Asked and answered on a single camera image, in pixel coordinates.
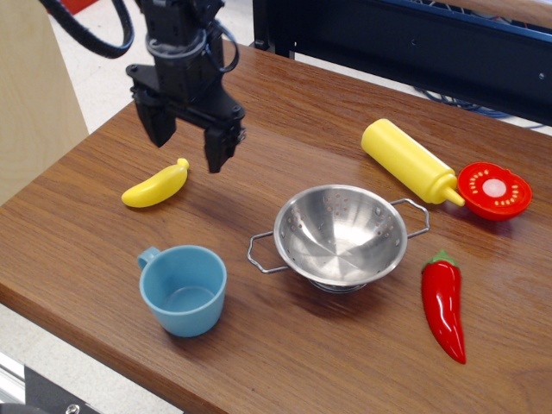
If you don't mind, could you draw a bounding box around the black metal frame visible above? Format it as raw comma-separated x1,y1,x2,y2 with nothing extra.
253,1,551,125

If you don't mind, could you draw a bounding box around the yellow plastic mustard bottle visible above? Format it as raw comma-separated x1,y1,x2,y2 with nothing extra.
361,119,465,206

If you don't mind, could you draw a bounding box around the aluminium rail base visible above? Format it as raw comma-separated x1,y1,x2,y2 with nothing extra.
1,352,99,414

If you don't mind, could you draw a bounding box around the light wooden panel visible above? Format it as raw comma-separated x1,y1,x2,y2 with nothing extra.
1,1,89,202

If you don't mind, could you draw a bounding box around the red plastic chili pepper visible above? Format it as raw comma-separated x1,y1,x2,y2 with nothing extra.
421,250,467,365

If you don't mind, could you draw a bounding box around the black braided cable sleeve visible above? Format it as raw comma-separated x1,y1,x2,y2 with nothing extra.
39,0,135,60

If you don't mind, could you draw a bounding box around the yellow plastic toy banana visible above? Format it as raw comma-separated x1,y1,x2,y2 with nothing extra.
121,158,190,208

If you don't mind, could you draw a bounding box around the red box on floor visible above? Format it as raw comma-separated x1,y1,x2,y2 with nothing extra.
60,0,97,15

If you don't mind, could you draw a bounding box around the steel colander with wire handles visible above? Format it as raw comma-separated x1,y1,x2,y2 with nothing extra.
266,185,430,293

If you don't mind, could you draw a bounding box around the red plastic tomato half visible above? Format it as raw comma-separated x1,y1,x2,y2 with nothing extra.
457,162,533,222

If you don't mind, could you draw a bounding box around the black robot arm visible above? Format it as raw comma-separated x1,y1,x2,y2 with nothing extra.
126,1,245,173

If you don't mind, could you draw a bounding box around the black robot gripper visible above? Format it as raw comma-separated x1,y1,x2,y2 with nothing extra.
127,34,245,173

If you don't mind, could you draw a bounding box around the blue cable bundle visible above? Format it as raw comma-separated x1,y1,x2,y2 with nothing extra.
414,85,552,130

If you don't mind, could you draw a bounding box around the light blue plastic cup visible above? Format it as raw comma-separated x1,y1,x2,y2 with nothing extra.
137,245,228,338

